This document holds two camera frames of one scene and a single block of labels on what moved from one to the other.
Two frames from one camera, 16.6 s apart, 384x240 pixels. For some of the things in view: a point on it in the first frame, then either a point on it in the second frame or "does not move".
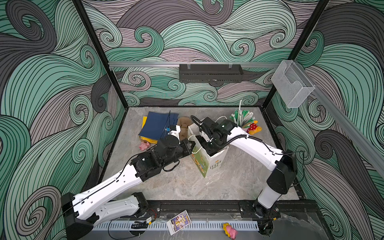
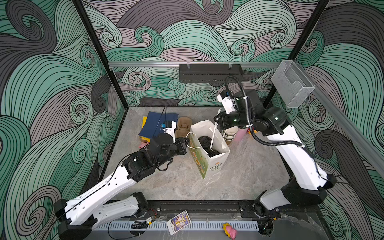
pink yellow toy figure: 229,231 does not move
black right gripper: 205,145 to 225,121
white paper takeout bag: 208,164 does not move
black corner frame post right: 300,42 does not move
